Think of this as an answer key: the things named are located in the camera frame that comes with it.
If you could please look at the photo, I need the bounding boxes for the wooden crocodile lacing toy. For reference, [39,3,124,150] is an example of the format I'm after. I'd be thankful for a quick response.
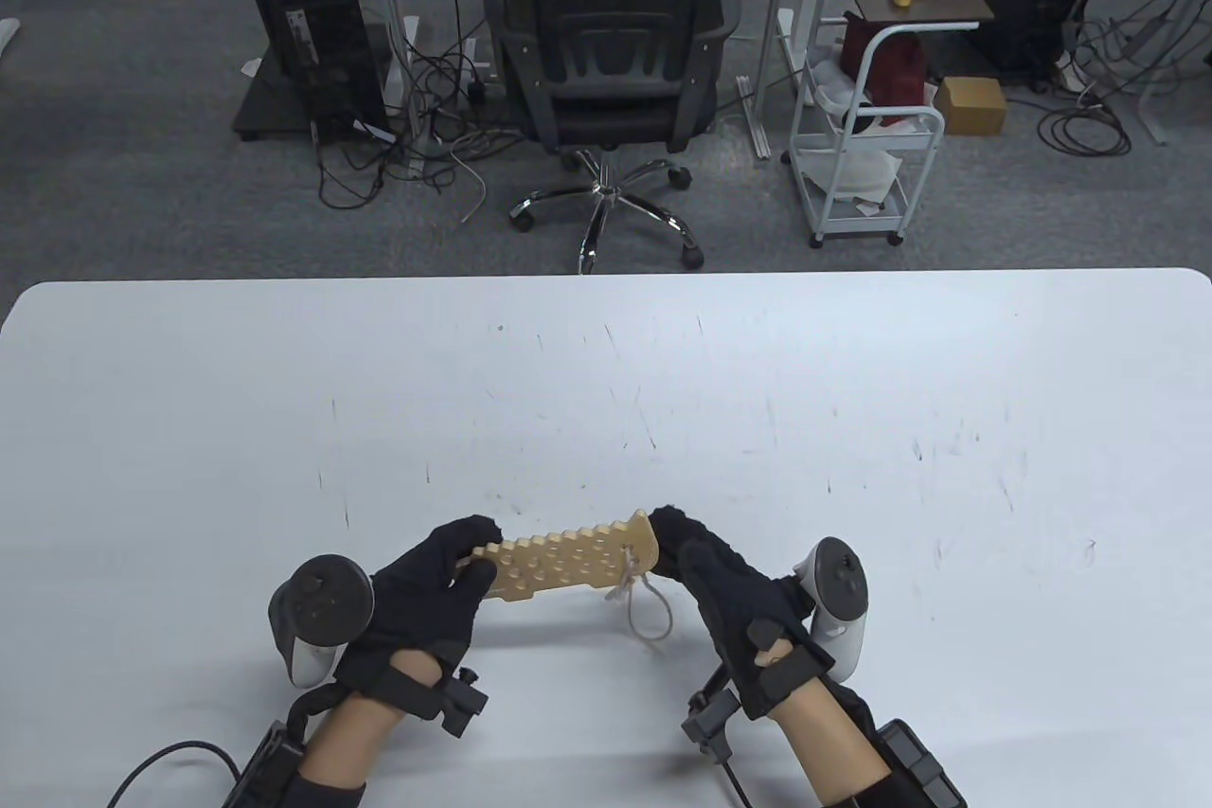
[453,510,661,605]

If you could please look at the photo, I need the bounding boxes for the person's left hand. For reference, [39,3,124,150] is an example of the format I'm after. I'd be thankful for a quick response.
[333,514,503,695]

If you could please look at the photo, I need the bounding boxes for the black and white tracking controller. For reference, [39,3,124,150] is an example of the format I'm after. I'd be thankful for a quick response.
[791,536,870,684]
[270,554,377,691]

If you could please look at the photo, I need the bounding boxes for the black computer tower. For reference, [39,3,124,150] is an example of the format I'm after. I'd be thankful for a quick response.
[254,0,397,148]

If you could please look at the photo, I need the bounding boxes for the dark red bag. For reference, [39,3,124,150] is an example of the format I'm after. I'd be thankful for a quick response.
[841,12,931,125]

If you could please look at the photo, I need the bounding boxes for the person's right forearm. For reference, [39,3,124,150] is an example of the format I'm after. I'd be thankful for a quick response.
[772,677,896,808]

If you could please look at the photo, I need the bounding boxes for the coiled black floor cable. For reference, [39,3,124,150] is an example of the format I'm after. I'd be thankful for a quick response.
[1037,102,1132,157]

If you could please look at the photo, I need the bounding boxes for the person's right hand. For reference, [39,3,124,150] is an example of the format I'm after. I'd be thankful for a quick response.
[649,505,836,722]

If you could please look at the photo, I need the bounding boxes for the black looped pack cable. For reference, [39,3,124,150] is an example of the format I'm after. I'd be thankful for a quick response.
[107,740,242,808]

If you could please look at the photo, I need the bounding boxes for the tangle of black cables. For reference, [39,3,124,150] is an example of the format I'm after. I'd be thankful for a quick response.
[317,12,531,212]

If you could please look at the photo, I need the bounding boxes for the white floor cable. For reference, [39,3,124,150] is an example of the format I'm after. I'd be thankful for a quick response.
[450,135,489,224]

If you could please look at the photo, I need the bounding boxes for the beige lacing rope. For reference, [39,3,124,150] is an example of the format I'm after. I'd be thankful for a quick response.
[604,545,675,655]

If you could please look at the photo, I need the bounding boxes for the person's left forearm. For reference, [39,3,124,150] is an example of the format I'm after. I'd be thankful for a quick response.
[284,652,446,808]

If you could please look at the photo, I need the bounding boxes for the brown cardboard box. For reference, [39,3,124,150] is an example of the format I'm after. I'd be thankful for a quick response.
[936,77,1007,135]

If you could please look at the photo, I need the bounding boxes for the black mesh office chair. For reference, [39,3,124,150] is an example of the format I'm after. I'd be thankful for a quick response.
[483,0,744,274]

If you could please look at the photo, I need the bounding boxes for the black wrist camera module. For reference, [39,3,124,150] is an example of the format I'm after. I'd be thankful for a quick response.
[682,690,741,757]
[437,668,490,738]

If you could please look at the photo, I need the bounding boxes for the white rolling cart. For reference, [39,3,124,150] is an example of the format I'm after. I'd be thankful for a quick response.
[784,8,946,250]

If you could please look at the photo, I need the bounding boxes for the black forearm strapped pack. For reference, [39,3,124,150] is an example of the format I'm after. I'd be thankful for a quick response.
[871,721,967,808]
[227,721,306,808]

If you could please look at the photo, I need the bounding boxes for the white crumpled paper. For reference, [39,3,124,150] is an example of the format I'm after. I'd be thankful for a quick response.
[800,147,900,203]

